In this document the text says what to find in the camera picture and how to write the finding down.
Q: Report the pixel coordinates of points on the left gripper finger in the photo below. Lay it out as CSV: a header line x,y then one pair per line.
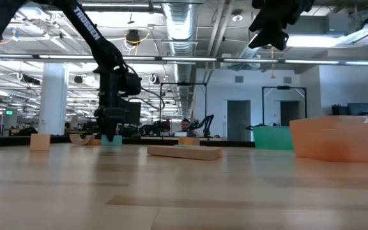
x,y
105,125
115,124

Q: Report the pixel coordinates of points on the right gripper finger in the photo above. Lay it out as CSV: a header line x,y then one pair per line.
x,y
268,19
276,37

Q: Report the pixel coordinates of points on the small blue block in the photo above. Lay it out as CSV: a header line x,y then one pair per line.
x,y
118,141

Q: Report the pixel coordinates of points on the wooden arch block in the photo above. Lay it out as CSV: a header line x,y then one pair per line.
x,y
75,140

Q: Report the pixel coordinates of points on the orange cube block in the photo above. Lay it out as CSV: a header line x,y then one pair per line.
x,y
40,142
184,141

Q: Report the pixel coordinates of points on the blue rectangular block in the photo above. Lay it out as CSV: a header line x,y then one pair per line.
x,y
185,146

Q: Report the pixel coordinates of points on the long wooden plank block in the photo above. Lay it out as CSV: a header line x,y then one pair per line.
x,y
184,152

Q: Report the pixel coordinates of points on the short wooden block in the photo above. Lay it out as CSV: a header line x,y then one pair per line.
x,y
196,141

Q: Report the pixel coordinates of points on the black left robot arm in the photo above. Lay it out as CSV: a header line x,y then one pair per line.
x,y
86,30

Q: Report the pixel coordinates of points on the black background robot arm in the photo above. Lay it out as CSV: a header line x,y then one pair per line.
x,y
207,123

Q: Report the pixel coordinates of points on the black computer monitor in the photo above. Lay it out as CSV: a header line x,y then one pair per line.
x,y
134,112

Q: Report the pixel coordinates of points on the white building pillar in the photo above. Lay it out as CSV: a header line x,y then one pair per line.
x,y
53,99

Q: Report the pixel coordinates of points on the person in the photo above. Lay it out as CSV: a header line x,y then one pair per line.
x,y
186,125

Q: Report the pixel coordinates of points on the grey door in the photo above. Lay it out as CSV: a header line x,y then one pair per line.
x,y
239,119
289,112

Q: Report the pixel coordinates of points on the silver horizontal overhead beam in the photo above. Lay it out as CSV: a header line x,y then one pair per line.
x,y
187,59

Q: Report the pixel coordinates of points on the teal plastic bin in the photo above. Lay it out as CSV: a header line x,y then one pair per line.
x,y
273,138

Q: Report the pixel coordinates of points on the dark desk monitor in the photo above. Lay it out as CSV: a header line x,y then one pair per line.
x,y
362,108

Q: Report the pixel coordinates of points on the orange plastic bin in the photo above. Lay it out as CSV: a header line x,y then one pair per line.
x,y
340,140

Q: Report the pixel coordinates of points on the silver ventilation duct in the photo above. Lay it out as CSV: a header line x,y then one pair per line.
x,y
180,28

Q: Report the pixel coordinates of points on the black aluminium table frame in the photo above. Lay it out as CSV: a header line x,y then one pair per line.
x,y
11,140

